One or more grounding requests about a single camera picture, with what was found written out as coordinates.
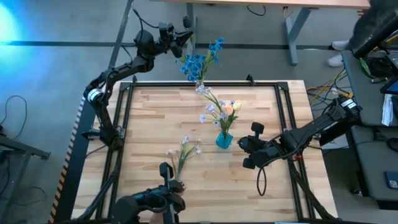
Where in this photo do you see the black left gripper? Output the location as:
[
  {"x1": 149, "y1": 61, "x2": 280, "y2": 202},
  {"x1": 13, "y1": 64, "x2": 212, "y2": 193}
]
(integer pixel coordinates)
[{"x1": 154, "y1": 21, "x2": 194, "y2": 60}]

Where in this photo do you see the black metal table frame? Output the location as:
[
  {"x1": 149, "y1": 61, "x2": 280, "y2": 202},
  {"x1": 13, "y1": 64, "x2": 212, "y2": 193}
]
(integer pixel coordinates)
[{"x1": 95, "y1": 73, "x2": 315, "y2": 224}]

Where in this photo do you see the black floor cable loop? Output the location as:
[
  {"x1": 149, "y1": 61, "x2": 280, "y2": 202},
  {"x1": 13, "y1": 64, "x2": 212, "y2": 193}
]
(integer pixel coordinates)
[{"x1": 0, "y1": 95, "x2": 29, "y2": 141}]

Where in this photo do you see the black diagonal pole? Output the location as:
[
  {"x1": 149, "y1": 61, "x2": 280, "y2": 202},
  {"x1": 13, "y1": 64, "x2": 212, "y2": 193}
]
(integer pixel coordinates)
[{"x1": 354, "y1": 15, "x2": 398, "y2": 59}]

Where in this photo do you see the black left arm cable sleeve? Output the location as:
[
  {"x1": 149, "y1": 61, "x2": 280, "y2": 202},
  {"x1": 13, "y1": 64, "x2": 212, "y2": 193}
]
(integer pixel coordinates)
[{"x1": 74, "y1": 149, "x2": 124, "y2": 223}]

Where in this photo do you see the person's white shoe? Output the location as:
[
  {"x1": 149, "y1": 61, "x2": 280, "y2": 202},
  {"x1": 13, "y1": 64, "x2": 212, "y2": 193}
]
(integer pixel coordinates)
[
  {"x1": 331, "y1": 39, "x2": 351, "y2": 51},
  {"x1": 326, "y1": 54, "x2": 345, "y2": 68}
]

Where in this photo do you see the yellow and black cable bundle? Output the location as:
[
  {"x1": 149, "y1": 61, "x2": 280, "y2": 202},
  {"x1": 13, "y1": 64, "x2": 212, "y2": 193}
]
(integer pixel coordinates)
[{"x1": 306, "y1": 68, "x2": 354, "y2": 108}]

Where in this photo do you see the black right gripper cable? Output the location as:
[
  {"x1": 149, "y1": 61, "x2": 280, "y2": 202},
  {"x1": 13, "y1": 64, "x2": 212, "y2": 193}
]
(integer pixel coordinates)
[{"x1": 256, "y1": 167, "x2": 268, "y2": 197}]

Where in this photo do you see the blue cut glass vase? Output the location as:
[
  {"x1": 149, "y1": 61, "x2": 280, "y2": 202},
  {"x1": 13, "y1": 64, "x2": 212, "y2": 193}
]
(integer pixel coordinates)
[{"x1": 215, "y1": 131, "x2": 234, "y2": 150}]

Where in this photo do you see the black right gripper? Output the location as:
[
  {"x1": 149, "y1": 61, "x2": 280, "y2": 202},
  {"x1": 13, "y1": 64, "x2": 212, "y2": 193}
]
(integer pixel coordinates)
[{"x1": 238, "y1": 121, "x2": 266, "y2": 170}]

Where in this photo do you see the tablet with blue screen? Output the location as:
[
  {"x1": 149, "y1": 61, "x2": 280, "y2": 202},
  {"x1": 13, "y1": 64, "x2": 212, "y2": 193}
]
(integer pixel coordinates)
[{"x1": 379, "y1": 76, "x2": 398, "y2": 96}]

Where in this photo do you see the pale yellow artificial tulip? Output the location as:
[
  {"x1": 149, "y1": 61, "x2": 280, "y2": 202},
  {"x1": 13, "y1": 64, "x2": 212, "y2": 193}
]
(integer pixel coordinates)
[{"x1": 225, "y1": 99, "x2": 244, "y2": 136}]

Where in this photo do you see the grey metal table leg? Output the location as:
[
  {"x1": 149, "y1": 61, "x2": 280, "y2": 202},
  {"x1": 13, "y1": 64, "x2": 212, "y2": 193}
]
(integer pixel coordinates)
[
  {"x1": 283, "y1": 6, "x2": 312, "y2": 67},
  {"x1": 185, "y1": 2, "x2": 198, "y2": 58}
]

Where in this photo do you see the black coiled cable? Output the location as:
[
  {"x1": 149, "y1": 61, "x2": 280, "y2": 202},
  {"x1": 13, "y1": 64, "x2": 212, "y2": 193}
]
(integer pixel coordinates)
[{"x1": 366, "y1": 55, "x2": 391, "y2": 80}]

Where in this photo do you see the blue smartphone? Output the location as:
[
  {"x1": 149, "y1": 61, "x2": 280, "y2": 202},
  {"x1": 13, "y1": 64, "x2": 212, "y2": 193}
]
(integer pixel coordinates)
[{"x1": 384, "y1": 170, "x2": 398, "y2": 190}]

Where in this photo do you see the dark grey metal stand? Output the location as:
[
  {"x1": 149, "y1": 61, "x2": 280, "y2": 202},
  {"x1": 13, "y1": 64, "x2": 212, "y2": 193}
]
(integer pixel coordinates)
[{"x1": 0, "y1": 133, "x2": 52, "y2": 224}]

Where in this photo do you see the black hazard striped floor mat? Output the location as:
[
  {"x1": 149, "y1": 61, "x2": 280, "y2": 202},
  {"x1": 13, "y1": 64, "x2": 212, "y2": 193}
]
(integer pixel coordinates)
[{"x1": 48, "y1": 95, "x2": 105, "y2": 224}]

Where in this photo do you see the green flat object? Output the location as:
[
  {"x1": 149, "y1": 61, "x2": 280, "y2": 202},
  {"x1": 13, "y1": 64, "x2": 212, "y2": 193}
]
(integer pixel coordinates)
[{"x1": 359, "y1": 57, "x2": 371, "y2": 76}]

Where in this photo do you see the white artificial flower spray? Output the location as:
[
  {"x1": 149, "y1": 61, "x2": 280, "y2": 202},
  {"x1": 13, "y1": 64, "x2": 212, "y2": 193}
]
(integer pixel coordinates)
[
  {"x1": 165, "y1": 134, "x2": 203, "y2": 183},
  {"x1": 197, "y1": 83, "x2": 240, "y2": 138}
]

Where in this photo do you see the black arm cable sleeve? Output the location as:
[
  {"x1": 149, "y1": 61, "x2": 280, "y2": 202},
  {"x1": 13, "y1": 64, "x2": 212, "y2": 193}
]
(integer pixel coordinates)
[
  {"x1": 74, "y1": 149, "x2": 124, "y2": 223},
  {"x1": 287, "y1": 161, "x2": 338, "y2": 222}
]

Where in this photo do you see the white paper sheet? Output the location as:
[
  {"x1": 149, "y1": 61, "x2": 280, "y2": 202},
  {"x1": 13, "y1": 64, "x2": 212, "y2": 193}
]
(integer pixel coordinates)
[{"x1": 381, "y1": 93, "x2": 395, "y2": 127}]

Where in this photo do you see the person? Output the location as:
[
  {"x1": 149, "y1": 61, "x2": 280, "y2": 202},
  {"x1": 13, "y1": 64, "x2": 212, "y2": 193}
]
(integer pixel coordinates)
[{"x1": 349, "y1": 0, "x2": 398, "y2": 52}]

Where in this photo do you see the grey desk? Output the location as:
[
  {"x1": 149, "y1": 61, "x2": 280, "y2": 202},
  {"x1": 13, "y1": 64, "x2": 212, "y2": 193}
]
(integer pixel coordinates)
[{"x1": 341, "y1": 48, "x2": 398, "y2": 127}]

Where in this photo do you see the black right arm cable sleeve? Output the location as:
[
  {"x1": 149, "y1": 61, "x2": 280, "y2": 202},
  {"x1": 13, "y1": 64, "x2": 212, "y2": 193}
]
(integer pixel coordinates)
[{"x1": 287, "y1": 161, "x2": 338, "y2": 222}]

